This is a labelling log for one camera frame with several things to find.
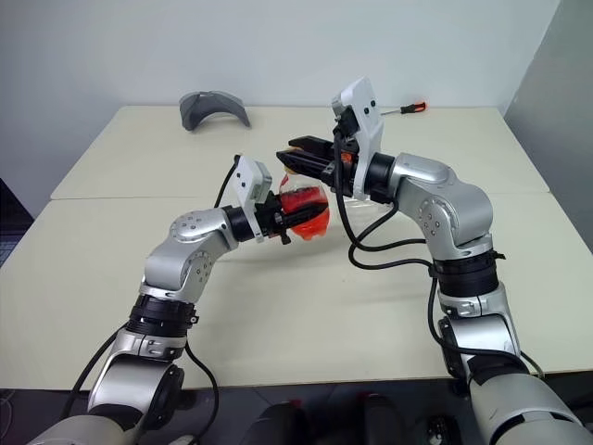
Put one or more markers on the clear bottle with red drink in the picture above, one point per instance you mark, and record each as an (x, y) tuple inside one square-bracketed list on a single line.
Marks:
[(308, 230)]

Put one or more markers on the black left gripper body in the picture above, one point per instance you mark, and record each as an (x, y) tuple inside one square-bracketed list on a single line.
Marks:
[(268, 220)]

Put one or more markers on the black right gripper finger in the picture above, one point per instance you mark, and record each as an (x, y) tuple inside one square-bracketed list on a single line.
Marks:
[(315, 143), (306, 162)]

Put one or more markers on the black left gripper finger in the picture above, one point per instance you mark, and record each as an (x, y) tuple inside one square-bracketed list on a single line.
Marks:
[(301, 217), (296, 191)]

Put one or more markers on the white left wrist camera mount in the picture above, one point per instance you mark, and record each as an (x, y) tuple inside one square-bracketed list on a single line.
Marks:
[(245, 178)]

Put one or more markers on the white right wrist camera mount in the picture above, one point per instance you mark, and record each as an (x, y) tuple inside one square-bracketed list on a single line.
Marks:
[(366, 130)]

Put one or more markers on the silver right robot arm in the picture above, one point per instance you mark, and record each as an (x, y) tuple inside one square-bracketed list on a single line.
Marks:
[(454, 208)]

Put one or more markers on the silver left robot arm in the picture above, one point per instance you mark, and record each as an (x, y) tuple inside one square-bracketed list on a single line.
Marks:
[(180, 264)]

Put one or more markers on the dark rounded shape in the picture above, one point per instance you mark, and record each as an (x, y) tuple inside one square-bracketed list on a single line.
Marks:
[(278, 424), (382, 422)]

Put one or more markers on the dark object beside table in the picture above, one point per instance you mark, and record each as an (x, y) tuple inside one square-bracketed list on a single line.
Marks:
[(14, 222)]

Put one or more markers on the grey curved plastic shell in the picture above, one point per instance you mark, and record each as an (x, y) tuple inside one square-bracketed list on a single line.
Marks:
[(208, 109)]

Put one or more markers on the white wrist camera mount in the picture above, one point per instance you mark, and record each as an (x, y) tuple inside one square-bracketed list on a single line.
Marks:
[(245, 178), (366, 130)]

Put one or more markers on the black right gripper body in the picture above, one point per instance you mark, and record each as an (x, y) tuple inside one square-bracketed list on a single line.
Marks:
[(331, 169)]

